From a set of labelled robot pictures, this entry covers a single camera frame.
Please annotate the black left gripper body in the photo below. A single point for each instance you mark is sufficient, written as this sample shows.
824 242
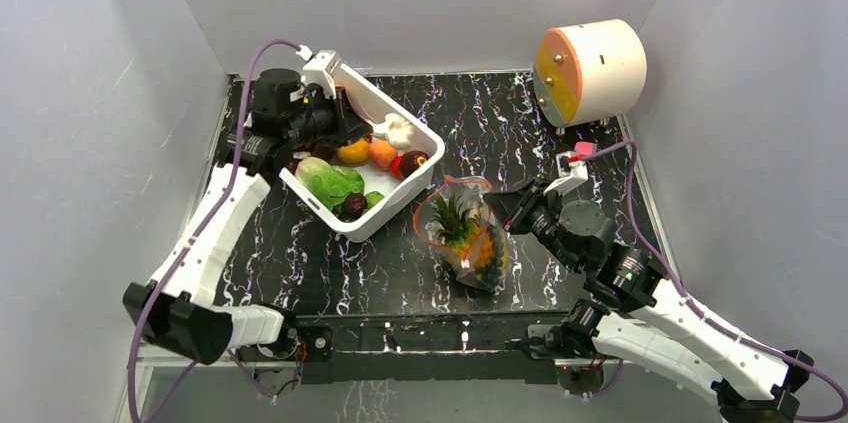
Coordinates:
315 124

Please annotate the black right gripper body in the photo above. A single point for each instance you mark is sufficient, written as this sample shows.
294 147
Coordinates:
525 209

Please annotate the red toy peach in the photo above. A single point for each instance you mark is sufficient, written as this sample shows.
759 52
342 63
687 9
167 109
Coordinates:
382 154

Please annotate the orange toy pineapple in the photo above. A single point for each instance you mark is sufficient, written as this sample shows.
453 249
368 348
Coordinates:
457 227

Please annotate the clear zip top bag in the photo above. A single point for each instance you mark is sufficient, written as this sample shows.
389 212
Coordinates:
471 191

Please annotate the dark blue toy grapes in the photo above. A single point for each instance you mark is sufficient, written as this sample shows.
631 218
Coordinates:
491 260

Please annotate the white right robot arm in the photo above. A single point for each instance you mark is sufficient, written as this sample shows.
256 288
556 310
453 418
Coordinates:
633 311

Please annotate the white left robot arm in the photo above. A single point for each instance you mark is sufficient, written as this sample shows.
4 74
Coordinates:
175 309

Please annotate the orange toy mango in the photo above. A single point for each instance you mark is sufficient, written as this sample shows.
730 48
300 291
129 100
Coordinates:
354 154

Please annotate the white plastic bin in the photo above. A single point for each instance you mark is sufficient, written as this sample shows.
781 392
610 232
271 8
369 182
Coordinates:
372 104

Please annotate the dark purple toy fruit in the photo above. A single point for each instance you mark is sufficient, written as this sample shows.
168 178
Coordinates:
410 162

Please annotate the dark red toy mangosteen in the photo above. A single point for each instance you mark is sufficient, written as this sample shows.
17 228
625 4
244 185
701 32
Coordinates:
354 206

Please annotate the pink eraser block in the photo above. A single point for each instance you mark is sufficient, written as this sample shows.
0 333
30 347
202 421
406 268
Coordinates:
584 148

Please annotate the white cylinder drum toy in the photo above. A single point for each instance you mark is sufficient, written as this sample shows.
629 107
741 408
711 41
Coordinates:
588 72

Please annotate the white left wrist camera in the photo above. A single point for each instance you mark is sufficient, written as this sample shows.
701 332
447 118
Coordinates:
319 68

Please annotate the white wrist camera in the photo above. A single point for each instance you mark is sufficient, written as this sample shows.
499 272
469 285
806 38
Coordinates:
572 172
319 68

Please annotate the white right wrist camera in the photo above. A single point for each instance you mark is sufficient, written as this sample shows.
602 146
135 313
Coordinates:
572 172

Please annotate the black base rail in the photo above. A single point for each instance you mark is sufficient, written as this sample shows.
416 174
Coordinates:
439 347

